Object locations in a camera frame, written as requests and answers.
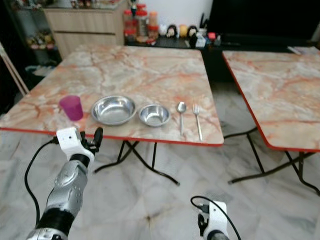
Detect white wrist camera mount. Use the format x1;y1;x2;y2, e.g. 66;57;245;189
208;200;229;236
56;127;95;164

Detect steel fork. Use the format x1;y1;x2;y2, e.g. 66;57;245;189
192;103;204;142

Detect marble folding table with tableware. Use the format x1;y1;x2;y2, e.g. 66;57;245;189
0;44;225;186

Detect yellow figurine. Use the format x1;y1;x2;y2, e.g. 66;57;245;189
178;23;189;38

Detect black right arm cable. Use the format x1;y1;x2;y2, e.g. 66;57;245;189
190;195;244;240

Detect orange bottle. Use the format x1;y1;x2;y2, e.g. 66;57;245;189
148;11;160;39

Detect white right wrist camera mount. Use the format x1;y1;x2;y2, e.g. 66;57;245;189
208;200;229;236

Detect black display shelf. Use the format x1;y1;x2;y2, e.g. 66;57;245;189
4;0;62;77

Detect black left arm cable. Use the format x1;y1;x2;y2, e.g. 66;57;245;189
24;138;59;225

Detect stacked small red-lidded jars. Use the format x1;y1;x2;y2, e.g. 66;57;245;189
122;9;136;44

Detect black television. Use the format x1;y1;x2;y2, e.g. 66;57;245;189
206;0;320;41

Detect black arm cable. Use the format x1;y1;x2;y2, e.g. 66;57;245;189
190;195;244;240
24;138;59;225

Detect steel spoon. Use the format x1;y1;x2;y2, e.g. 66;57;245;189
176;101;187;137

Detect beige folded rack frame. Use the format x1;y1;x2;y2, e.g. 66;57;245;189
0;42;31;97

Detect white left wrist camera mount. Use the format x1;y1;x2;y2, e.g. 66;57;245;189
56;127;95;164

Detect black-haired figurine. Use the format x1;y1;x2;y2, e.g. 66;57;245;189
188;25;199;39
167;23;180;38

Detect small steel bowl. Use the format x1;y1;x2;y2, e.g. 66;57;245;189
138;103;172;128

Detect white blue small box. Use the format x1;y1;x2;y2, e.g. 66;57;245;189
195;28;209;49

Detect light wooden drawer cabinet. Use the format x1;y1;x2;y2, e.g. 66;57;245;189
43;1;129;59

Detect large red-lidded jar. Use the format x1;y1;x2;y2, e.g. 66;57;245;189
134;8;150;39

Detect bare marble folding table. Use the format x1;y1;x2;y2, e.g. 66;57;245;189
222;48;320;196

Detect large steel bowl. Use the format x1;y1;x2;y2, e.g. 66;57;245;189
91;95;137;126

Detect purple plastic cup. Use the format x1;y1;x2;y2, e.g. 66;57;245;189
59;95;84;122

